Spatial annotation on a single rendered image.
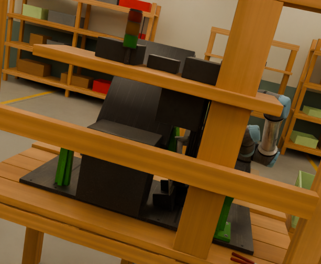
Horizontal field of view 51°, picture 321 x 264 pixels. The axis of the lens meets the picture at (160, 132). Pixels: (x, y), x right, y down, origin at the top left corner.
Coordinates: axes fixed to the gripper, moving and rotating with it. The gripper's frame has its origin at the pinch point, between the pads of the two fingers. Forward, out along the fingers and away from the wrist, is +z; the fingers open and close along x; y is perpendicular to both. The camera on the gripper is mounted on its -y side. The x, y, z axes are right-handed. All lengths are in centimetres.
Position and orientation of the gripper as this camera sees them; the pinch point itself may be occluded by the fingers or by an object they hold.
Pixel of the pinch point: (180, 142)
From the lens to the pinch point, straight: 157.2
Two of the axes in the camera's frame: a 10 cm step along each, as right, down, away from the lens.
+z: -9.8, 0.8, 2.0
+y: 0.3, -8.8, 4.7
